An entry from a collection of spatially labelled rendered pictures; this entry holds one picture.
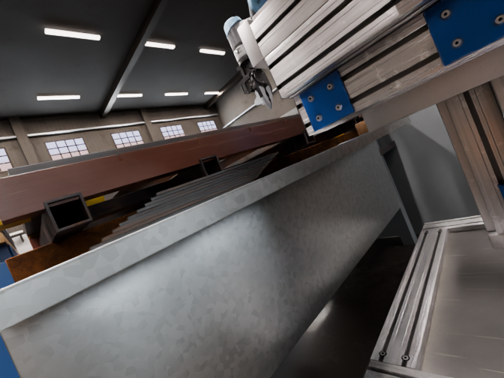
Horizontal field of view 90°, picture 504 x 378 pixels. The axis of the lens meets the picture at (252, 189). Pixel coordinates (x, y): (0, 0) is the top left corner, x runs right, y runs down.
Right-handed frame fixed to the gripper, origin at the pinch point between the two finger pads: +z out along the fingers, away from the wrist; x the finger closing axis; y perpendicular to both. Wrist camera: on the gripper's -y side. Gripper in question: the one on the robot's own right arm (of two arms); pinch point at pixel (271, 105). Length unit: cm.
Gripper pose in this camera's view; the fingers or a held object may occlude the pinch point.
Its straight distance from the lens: 101.8
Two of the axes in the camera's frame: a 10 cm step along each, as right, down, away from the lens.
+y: -6.3, 2.5, 7.3
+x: -6.7, 3.0, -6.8
